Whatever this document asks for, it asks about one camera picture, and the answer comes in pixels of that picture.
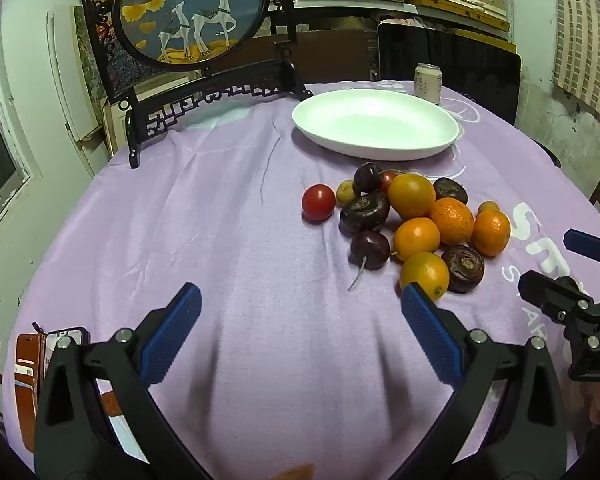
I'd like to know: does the white canvas frame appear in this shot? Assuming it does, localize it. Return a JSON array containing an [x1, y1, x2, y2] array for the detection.
[[46, 4, 112, 157]]

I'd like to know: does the white oval plate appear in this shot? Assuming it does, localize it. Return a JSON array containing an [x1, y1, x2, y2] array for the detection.
[[292, 89, 462, 162]]

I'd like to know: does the round deer screen black stand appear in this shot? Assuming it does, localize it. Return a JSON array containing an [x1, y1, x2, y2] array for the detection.
[[79, 0, 315, 170]]

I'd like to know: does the smooth yellow-orange orange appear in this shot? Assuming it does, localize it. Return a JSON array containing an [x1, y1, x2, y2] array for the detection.
[[399, 251, 451, 303], [393, 216, 442, 263], [387, 173, 437, 220]]

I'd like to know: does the rough orange mandarin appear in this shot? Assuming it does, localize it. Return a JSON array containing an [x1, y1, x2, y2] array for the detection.
[[429, 197, 476, 246], [472, 209, 512, 257]]

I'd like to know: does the dark red cherry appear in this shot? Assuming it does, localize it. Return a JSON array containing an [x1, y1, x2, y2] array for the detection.
[[353, 161, 384, 195], [347, 229, 392, 292]]

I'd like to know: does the dark water chestnut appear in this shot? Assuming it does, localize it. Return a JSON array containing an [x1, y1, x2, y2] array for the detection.
[[441, 244, 486, 295], [432, 177, 469, 206], [339, 190, 392, 236]]

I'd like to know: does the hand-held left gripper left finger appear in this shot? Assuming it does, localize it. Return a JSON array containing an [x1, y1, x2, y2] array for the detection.
[[32, 282, 216, 480]]

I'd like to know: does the orange blurry object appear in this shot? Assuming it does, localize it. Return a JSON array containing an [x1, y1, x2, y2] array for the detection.
[[274, 463, 315, 480]]

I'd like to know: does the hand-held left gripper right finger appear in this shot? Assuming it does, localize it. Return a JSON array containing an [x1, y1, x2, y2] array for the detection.
[[395, 282, 571, 480]]

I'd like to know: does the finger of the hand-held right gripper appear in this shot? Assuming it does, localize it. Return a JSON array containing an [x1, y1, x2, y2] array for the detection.
[[517, 269, 593, 325], [563, 228, 600, 278]]

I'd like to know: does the large red tomato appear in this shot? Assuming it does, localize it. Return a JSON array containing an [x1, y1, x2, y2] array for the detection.
[[301, 184, 337, 223]]

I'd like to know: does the checkered curtain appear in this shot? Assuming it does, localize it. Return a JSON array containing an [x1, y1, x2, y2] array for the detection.
[[550, 0, 600, 122]]

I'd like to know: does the purple printed tablecloth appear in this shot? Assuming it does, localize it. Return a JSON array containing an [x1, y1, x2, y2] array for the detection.
[[2, 79, 600, 480]]

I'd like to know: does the pale pink drink can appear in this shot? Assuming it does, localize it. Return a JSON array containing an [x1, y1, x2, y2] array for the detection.
[[414, 63, 442, 106]]

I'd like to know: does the phone in brown wallet case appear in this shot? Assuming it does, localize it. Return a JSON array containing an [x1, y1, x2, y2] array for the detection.
[[14, 327, 152, 463]]

